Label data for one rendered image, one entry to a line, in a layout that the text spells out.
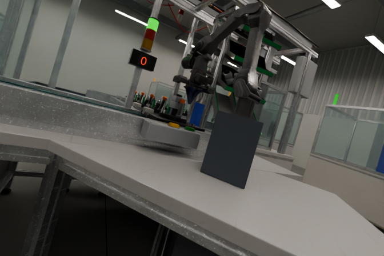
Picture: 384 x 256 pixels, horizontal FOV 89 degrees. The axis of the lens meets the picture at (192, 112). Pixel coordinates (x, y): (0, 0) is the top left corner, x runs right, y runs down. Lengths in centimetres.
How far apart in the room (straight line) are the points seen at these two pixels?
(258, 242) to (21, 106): 66
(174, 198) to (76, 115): 42
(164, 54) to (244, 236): 1180
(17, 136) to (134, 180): 32
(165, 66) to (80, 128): 1134
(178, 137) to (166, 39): 1162
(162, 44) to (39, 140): 1161
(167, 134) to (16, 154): 40
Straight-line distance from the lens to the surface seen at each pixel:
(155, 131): 67
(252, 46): 72
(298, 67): 256
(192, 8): 227
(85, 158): 54
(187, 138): 72
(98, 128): 71
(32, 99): 70
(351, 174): 460
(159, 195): 44
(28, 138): 64
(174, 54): 1223
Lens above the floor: 103
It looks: level
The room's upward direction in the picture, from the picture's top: 16 degrees clockwise
